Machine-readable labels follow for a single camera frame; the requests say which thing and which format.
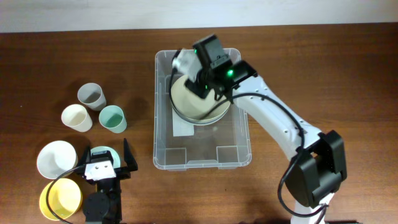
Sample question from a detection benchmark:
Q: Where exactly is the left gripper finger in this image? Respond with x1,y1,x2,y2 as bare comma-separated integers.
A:
76,147,91,170
124,138,138,172

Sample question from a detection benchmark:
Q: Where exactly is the right black cable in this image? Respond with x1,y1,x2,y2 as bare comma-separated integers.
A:
169,49,329,218

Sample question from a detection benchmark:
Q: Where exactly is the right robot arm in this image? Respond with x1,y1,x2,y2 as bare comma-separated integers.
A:
173,35,347,223

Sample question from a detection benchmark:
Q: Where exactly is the grey plastic cup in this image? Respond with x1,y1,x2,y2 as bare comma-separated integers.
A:
77,83,106,111

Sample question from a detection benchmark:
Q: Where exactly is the cream large bowl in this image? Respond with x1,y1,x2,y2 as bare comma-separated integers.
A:
171,75,226,118
172,102,231,126

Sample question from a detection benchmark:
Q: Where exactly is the dark blue large bowl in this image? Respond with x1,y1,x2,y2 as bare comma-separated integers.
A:
172,100,231,126

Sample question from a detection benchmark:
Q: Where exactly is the cream plastic cup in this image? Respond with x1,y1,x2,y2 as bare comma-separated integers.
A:
61,104,93,133

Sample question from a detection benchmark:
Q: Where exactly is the yellow small bowl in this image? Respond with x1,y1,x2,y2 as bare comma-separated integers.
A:
39,178,83,221

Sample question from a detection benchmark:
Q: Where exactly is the clear plastic storage bin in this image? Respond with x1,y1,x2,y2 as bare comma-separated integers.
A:
153,50,252,171

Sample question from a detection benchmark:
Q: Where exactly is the mint green small bowl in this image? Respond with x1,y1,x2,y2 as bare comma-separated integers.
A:
90,146,121,169

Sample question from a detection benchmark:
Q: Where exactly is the mint green plastic cup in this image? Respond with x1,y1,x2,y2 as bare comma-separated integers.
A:
99,105,127,134

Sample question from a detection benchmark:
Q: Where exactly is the white small bowl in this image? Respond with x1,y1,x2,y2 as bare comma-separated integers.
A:
37,141,78,179

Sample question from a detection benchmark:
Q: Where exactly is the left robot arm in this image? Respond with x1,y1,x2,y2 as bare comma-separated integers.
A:
75,139,138,224

